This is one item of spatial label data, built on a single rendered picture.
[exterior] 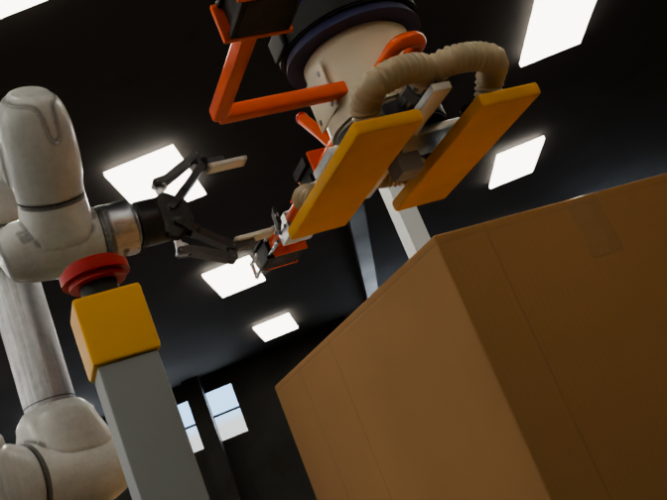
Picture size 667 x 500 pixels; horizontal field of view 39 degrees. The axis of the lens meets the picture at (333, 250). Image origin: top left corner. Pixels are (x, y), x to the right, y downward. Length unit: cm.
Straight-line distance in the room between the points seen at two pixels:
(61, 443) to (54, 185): 57
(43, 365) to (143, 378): 98
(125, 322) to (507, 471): 42
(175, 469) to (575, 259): 49
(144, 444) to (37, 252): 61
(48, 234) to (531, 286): 74
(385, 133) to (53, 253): 55
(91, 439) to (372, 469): 71
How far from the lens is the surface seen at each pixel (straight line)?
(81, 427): 184
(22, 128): 142
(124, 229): 149
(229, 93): 122
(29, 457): 178
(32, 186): 144
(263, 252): 192
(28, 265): 147
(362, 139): 120
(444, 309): 101
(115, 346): 92
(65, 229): 146
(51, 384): 188
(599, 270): 109
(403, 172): 136
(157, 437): 91
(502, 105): 131
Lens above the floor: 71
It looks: 15 degrees up
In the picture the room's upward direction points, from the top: 22 degrees counter-clockwise
